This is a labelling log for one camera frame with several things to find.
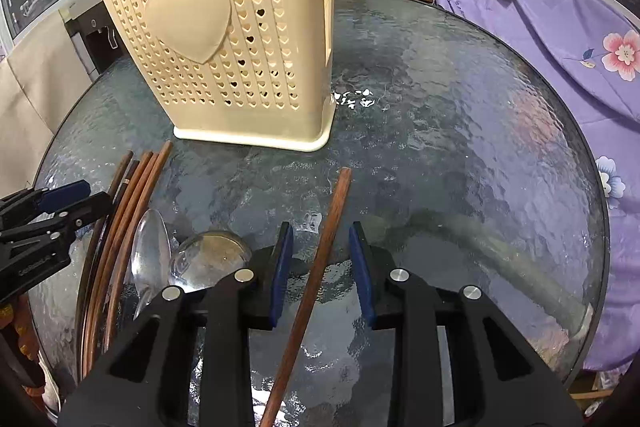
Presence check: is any round metal soup spoon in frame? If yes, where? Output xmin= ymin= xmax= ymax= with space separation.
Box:
xmin=169 ymin=231 xmax=253 ymax=294

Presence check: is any oval metal spoon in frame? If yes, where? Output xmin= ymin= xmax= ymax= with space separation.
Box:
xmin=131 ymin=208 xmax=172 ymax=320

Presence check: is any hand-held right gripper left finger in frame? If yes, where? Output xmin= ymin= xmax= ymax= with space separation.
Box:
xmin=57 ymin=222 xmax=296 ymax=427

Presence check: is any cream perforated utensil holder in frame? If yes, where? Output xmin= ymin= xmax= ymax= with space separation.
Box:
xmin=90 ymin=0 xmax=338 ymax=152

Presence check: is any purple floral cloth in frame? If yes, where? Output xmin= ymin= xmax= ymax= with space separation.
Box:
xmin=432 ymin=0 xmax=640 ymax=373

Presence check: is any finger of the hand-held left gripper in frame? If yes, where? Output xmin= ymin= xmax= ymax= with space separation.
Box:
xmin=0 ymin=192 xmax=114 ymax=248
xmin=0 ymin=181 xmax=92 ymax=220

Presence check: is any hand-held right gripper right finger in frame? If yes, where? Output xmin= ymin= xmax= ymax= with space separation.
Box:
xmin=348 ymin=222 xmax=583 ymax=427

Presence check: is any beige cloth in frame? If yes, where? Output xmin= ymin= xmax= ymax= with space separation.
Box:
xmin=0 ymin=24 xmax=103 ymax=195

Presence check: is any white and black water dispenser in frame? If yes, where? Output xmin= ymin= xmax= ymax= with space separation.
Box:
xmin=61 ymin=0 xmax=127 ymax=76

